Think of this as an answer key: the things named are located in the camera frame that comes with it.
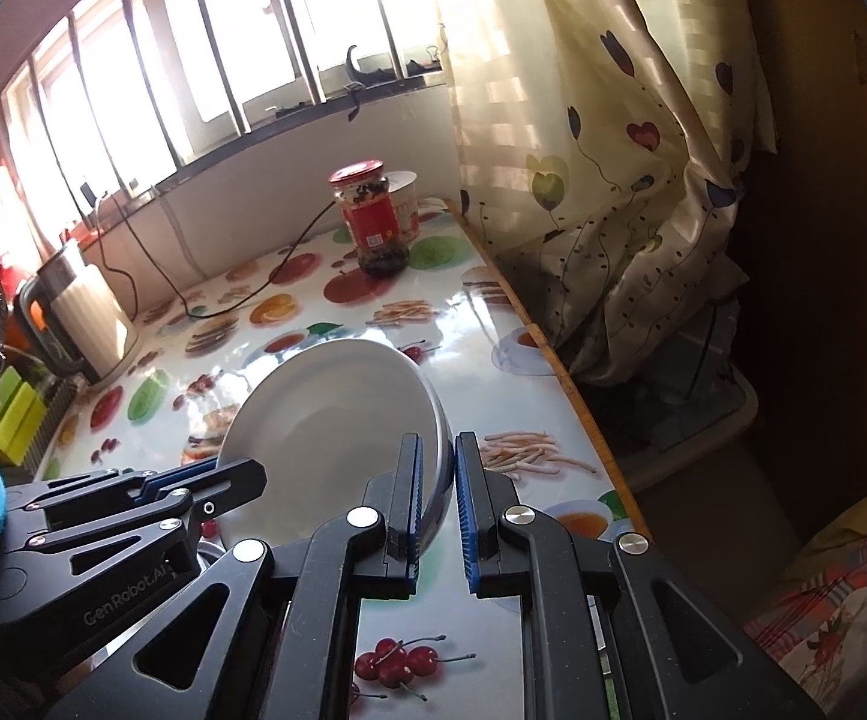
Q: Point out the beige plate with brown patch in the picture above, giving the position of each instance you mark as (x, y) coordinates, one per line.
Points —
(328, 427)

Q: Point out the cream curtain with heart print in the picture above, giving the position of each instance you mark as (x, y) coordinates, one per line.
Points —
(591, 165)

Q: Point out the cream and black electric kettle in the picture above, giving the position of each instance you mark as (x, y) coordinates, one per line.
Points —
(92, 315)

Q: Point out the black hook on windowsill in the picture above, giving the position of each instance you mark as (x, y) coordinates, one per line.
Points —
(358, 79)

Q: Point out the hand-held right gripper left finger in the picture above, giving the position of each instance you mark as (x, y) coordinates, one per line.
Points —
(411, 517)

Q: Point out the red and white noodle cup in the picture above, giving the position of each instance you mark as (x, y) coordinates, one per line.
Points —
(407, 202)

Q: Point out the printed blanket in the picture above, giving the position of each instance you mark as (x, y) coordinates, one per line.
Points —
(846, 615)

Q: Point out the steel bowl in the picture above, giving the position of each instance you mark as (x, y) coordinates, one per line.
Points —
(212, 553)

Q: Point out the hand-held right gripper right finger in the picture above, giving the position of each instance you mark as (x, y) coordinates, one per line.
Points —
(468, 517)

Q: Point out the fruit printed tablecloth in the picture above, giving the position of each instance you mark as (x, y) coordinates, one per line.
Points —
(313, 300)

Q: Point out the brown wooden wardrobe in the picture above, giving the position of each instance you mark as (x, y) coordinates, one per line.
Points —
(831, 202)

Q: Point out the grey zigzag striped tray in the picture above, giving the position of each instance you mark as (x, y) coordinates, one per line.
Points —
(60, 412)

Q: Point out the barred window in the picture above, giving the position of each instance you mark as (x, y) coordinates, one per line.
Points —
(201, 37)

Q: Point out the clear plastic storage bin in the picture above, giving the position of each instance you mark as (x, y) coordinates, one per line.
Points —
(696, 405)

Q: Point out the glass jar with red lid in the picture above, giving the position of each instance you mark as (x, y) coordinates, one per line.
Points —
(369, 229)

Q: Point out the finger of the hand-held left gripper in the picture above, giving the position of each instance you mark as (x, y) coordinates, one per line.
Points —
(178, 481)
(163, 521)

